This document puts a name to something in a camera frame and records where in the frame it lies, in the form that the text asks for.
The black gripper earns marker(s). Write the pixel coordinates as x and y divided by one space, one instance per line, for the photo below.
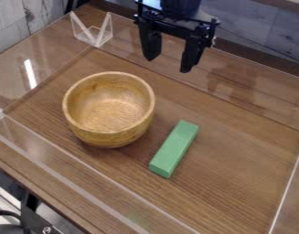
177 17

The wooden bowl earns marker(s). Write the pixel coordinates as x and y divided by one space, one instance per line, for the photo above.
109 108

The green rectangular block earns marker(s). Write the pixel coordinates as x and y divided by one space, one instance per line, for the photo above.
165 161

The clear acrylic corner bracket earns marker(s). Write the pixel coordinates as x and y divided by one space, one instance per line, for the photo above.
93 35

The clear acrylic tray wall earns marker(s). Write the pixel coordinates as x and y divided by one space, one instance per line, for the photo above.
236 184

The black table leg bracket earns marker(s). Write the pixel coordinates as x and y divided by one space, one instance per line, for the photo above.
34 224

